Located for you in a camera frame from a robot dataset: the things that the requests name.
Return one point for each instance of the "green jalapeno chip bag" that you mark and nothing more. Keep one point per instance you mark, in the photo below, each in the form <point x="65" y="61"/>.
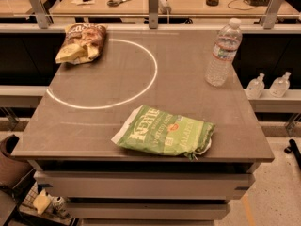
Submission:
<point x="150" y="130"/>

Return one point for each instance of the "brown chip bag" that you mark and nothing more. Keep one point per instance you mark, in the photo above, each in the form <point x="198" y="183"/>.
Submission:
<point x="82" y="44"/>

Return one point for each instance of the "white power strip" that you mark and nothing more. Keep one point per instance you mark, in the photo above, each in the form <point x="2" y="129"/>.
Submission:
<point x="164" y="6"/>

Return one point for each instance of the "grey drawer cabinet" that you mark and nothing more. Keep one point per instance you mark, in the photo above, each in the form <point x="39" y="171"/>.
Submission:
<point x="146" y="196"/>

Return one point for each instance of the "clear plastic water bottle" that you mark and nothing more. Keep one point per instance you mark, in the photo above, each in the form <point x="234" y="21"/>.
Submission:
<point x="225" y="48"/>

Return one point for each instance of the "left sanitizer pump bottle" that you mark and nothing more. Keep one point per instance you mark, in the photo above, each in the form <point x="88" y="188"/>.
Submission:
<point x="255" y="87"/>

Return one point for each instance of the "sanitizer pump bottle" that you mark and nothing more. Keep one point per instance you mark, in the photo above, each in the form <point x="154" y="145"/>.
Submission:
<point x="255" y="87"/>
<point x="280" y="85"/>

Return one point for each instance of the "scissors on back desk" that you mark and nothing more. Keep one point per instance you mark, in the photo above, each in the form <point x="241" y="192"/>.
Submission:
<point x="115" y="3"/>

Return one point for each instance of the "right sanitizer pump bottle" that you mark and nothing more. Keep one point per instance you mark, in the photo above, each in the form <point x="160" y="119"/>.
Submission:
<point x="280" y="85"/>

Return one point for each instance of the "white can on shelf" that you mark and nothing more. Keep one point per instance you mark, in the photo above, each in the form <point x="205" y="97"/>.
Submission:
<point x="59" y="205"/>

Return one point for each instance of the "yellow sponge on shelf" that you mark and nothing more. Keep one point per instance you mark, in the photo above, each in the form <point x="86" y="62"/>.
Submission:
<point x="41" y="202"/>

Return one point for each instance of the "black chair leg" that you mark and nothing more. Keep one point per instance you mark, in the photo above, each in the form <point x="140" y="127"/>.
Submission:
<point x="292" y="148"/>

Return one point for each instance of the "brown chair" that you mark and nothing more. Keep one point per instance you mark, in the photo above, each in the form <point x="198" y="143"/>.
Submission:
<point x="15" y="179"/>

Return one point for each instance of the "middle metal bracket post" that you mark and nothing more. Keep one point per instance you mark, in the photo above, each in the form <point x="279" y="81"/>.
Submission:
<point x="153" y="14"/>

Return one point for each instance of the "metal bracket post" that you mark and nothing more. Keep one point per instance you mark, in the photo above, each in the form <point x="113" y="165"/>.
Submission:
<point x="42" y="16"/>
<point x="269" y="19"/>
<point x="153" y="14"/>

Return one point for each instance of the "right metal bracket post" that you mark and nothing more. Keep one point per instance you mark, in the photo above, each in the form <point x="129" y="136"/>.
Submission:
<point x="269" y="19"/>

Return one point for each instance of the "left metal bracket post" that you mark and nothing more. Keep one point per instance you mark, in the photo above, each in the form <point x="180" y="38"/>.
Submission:
<point x="42" y="16"/>

